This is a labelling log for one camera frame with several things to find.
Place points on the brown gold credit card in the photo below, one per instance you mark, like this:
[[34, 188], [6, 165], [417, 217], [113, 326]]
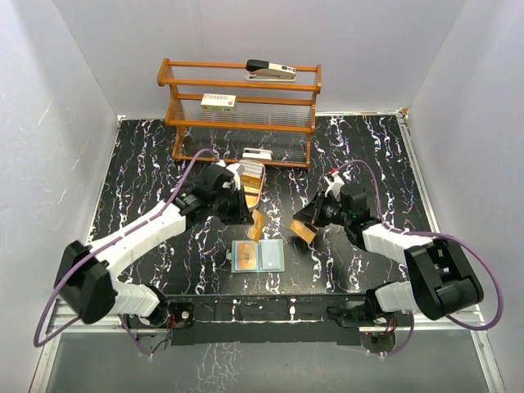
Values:
[[304, 231]]

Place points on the black grey stapler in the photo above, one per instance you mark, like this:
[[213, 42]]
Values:
[[265, 71]]

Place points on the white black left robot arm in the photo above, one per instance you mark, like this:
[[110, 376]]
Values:
[[88, 278]]

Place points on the wooden three-tier shelf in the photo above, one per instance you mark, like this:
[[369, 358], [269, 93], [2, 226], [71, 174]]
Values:
[[280, 117]]

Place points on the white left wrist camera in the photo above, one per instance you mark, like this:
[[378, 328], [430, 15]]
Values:
[[235, 170]]

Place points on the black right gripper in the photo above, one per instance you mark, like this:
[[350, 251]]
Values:
[[312, 213]]

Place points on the beige oval card tray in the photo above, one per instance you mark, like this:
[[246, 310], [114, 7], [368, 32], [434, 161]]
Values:
[[253, 196]]

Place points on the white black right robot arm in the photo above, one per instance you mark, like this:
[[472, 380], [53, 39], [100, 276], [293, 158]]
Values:
[[441, 280]]

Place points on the black front base bar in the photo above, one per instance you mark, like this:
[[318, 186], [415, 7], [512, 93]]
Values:
[[208, 319]]

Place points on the mint green card holder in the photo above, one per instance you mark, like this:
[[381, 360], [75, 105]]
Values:
[[264, 256]]

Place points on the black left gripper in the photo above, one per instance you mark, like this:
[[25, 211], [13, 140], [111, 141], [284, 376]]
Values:
[[241, 214]]

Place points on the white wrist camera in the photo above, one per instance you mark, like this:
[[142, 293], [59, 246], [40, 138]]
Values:
[[235, 170], [334, 184]]

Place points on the orange VIP credit card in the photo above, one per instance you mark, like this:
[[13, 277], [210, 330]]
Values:
[[246, 256]]

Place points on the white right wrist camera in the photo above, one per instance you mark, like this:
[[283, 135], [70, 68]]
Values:
[[334, 184]]

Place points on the white red staples box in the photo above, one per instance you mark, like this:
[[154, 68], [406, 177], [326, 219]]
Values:
[[214, 102]]

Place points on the stack of credit cards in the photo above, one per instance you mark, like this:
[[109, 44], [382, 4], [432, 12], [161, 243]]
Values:
[[253, 173]]

